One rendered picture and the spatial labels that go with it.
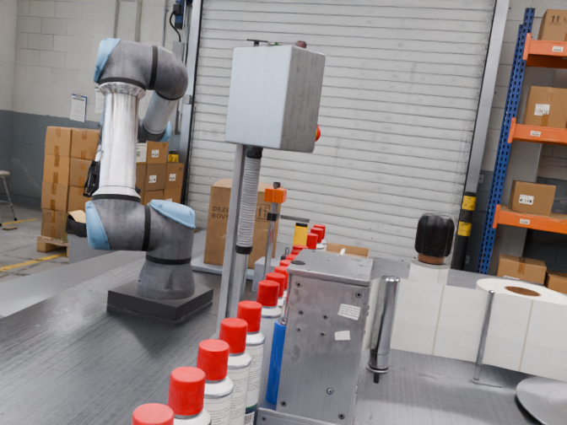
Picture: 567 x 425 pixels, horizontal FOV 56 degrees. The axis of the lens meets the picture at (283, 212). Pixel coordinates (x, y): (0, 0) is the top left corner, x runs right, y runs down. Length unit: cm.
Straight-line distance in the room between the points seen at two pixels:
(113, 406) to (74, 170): 415
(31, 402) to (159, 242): 50
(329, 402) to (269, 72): 59
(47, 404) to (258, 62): 71
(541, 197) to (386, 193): 147
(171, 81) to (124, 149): 23
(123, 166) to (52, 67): 616
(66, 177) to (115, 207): 380
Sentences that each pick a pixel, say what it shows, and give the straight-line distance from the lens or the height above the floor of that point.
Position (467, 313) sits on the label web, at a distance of 111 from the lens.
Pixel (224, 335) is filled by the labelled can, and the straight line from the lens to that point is 65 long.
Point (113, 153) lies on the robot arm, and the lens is 137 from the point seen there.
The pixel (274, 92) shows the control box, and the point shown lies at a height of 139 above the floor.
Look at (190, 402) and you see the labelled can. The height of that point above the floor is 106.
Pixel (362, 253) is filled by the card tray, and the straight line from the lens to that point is 235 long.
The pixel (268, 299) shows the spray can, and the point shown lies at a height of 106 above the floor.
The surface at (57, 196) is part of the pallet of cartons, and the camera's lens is 518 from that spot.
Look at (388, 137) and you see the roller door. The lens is 540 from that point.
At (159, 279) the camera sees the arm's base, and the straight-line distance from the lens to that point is 136.
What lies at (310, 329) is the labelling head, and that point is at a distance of 72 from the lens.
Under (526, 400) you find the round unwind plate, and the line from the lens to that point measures 111.
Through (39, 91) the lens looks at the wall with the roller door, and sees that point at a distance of 761.
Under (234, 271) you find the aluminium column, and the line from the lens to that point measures 117.
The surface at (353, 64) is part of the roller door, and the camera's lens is 554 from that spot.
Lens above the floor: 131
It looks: 8 degrees down
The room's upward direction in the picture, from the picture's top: 7 degrees clockwise
